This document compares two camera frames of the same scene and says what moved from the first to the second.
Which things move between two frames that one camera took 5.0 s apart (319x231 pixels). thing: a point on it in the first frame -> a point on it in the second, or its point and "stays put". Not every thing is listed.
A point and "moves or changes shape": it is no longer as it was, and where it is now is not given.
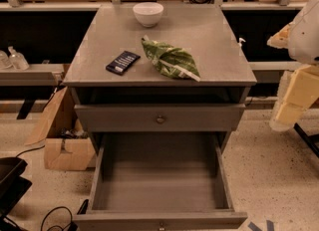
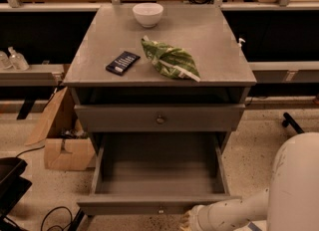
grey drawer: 159,181 moves or changes shape
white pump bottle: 241,40 stays put
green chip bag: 171,61 stays put
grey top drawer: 160,117 stays put
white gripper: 305,37 -> 198,215
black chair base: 12,188 stays put
